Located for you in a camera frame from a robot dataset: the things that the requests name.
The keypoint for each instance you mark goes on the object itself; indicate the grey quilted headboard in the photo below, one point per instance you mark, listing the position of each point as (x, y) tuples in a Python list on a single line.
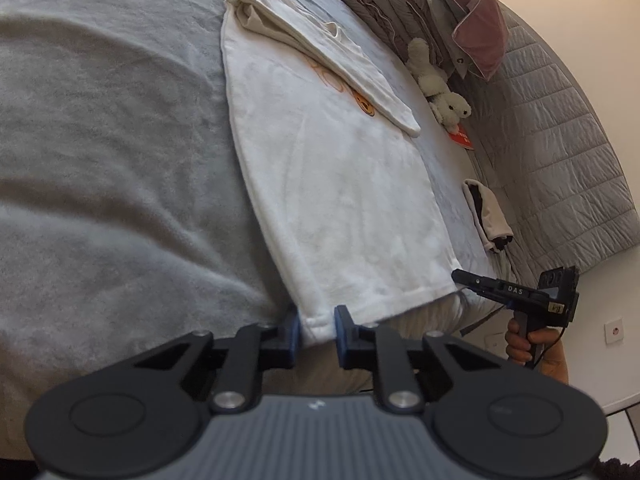
[(540, 146)]

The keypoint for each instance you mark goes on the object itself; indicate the person right hand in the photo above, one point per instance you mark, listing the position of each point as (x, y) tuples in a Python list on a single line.
[(522, 350)]

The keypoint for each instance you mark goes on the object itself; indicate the white plush dog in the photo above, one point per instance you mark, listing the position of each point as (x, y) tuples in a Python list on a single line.
[(449, 107)]

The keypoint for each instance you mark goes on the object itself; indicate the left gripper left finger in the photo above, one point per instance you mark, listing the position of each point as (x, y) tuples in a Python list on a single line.
[(143, 413)]

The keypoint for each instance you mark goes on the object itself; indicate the white Winnie the Pooh sweatshirt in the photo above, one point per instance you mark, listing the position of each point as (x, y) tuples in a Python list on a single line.
[(327, 154)]

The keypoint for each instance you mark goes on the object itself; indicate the grey bed sheet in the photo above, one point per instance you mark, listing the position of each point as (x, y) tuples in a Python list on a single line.
[(125, 221)]

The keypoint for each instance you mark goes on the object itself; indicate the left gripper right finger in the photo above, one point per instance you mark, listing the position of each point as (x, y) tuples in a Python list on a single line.
[(487, 414)]

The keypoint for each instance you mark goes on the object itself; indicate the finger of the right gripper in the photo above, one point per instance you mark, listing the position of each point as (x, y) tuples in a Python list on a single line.
[(472, 281)]

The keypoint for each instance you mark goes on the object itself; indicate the mauve pillow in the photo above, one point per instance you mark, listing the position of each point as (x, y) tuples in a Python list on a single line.
[(481, 33)]

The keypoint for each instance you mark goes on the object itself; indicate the cream folded garment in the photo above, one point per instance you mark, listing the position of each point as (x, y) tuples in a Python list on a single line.
[(489, 219)]

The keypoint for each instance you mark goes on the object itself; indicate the orange book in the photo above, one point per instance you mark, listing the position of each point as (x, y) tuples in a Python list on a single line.
[(460, 137)]

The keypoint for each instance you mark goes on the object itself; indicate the white wall socket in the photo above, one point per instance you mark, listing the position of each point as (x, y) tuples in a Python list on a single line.
[(614, 331)]

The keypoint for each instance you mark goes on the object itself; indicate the folded grey quilt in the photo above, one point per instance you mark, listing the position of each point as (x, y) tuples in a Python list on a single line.
[(397, 22)]

